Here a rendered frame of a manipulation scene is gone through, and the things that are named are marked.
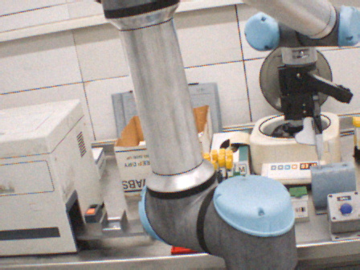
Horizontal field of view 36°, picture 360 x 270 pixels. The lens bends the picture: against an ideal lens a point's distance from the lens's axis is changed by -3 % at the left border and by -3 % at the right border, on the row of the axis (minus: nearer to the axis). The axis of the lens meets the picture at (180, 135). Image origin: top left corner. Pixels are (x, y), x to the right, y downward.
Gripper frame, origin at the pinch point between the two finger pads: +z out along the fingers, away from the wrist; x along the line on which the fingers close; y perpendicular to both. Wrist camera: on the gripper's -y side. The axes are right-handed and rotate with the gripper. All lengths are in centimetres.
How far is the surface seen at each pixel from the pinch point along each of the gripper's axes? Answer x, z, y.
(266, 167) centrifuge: -15.7, 10.0, 11.9
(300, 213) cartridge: 6.2, 12.8, 5.8
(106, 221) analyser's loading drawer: 5, 10, 50
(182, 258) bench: 15.3, 15.7, 32.5
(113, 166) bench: -43, 15, 59
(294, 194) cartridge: 4.9, 8.4, 6.6
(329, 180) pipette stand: 2.0, 7.5, -1.8
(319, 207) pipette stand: 2.1, 14.1, 0.9
